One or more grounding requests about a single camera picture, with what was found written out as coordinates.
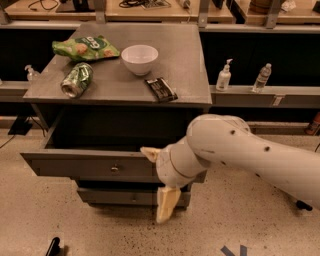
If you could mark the green chip bag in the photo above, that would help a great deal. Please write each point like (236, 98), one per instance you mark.
(85, 48)

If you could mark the orange bottle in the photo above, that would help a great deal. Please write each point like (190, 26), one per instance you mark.
(314, 125)

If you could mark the grey bottom drawer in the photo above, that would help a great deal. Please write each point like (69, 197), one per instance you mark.
(119, 197)

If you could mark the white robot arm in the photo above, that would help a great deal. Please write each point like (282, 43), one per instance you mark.
(227, 139)

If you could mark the grey top drawer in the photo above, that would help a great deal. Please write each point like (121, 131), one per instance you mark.
(104, 144)

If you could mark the black object on floor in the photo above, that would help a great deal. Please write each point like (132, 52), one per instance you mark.
(54, 248)

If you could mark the clear water bottle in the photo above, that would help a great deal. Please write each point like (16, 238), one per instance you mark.
(262, 78)

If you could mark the black snack bar wrapper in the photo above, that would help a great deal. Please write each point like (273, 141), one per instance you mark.
(161, 90)

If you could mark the white pump sanitizer bottle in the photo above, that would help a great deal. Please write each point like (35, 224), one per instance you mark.
(224, 77)

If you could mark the grey drawer cabinet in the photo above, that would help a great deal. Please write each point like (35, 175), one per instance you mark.
(180, 63)

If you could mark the grey drawer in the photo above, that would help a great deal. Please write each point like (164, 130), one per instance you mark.
(104, 144)
(119, 197)

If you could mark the green soda can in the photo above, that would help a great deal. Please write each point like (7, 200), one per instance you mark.
(77, 80)

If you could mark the black monitor base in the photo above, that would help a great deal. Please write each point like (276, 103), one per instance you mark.
(21, 126)

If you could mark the black stand leg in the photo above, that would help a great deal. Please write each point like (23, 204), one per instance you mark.
(303, 206)

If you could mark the white bowl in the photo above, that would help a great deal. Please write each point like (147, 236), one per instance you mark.
(139, 59)

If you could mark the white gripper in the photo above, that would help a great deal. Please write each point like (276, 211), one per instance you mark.
(165, 167)

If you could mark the small clear pump bottle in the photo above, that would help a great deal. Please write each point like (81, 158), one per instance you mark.
(31, 73)

